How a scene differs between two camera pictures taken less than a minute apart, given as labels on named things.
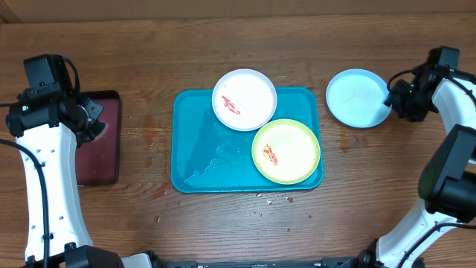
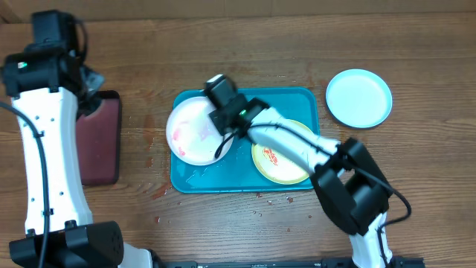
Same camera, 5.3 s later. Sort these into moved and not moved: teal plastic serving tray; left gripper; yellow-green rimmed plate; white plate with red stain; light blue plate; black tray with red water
Moved: left gripper; white plate with red stain
Not moved: teal plastic serving tray; yellow-green rimmed plate; light blue plate; black tray with red water
